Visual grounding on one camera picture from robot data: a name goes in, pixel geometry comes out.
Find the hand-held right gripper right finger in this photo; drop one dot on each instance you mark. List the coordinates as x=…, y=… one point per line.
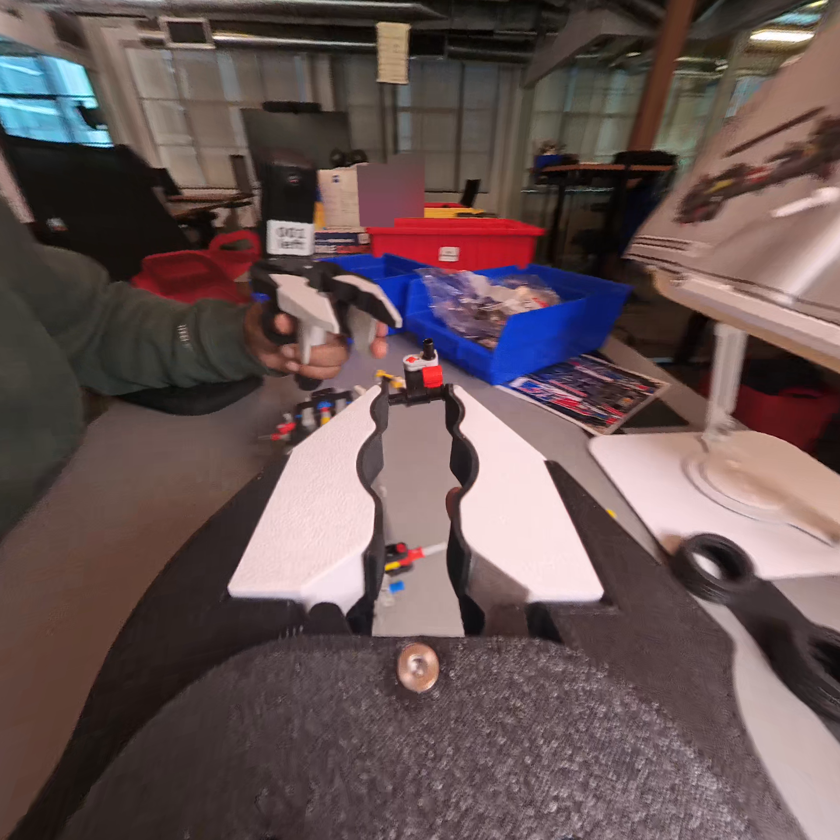
x=525, y=518

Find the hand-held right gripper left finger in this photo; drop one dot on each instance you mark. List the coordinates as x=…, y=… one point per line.
x=315, y=512

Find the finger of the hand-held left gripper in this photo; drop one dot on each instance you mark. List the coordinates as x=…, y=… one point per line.
x=371, y=298
x=305, y=302

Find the small red grey lego assembly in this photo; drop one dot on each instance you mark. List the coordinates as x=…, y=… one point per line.
x=423, y=374

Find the grey lego car chassis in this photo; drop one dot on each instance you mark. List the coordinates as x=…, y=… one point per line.
x=315, y=410

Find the person's left forearm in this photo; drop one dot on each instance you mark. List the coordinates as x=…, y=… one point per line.
x=131, y=328

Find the pile of small lego pins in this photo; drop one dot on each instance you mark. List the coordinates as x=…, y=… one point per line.
x=397, y=558

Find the clear bags of lego parts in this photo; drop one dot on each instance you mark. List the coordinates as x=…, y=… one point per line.
x=485, y=302

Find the black lego tire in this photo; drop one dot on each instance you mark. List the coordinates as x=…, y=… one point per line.
x=787, y=630
x=682, y=571

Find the lego instruction booklet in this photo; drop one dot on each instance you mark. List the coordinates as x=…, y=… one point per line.
x=754, y=197

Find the person's left hand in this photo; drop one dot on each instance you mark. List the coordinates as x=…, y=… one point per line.
x=275, y=358

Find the small blue plastic bin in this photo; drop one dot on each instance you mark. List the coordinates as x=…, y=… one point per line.
x=374, y=264

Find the white cardboard box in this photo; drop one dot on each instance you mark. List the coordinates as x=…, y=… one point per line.
x=338, y=197

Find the black monitor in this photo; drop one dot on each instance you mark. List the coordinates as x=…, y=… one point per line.
x=295, y=131

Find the grey flat board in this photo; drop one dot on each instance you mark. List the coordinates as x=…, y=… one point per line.
x=390, y=190

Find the red tote bag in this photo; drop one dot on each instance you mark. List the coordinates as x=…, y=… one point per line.
x=190, y=275

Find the yellow bin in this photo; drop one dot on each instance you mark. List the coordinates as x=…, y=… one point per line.
x=453, y=211

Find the red plastic bin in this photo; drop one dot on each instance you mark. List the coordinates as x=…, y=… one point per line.
x=485, y=246

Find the white book stand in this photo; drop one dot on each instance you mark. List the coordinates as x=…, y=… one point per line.
x=643, y=472

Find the printed instruction booklet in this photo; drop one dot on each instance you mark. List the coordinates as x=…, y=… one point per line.
x=590, y=394

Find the hanging paper sheet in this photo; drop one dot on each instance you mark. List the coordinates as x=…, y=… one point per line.
x=392, y=52

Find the large blue plastic bin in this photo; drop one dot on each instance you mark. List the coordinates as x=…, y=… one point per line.
x=558, y=334

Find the black office chair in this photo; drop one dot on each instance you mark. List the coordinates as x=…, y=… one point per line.
x=98, y=197

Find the potted plant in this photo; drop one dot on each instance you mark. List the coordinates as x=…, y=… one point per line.
x=554, y=157

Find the window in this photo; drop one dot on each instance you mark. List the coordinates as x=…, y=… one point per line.
x=46, y=98

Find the black desk with wooden top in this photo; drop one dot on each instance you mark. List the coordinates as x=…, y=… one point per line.
x=610, y=167

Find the red crate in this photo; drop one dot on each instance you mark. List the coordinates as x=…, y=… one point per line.
x=787, y=413

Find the person's green sweater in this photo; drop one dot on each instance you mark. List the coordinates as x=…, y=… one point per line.
x=33, y=426

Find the brown wooden post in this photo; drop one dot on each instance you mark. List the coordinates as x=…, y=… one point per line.
x=663, y=72

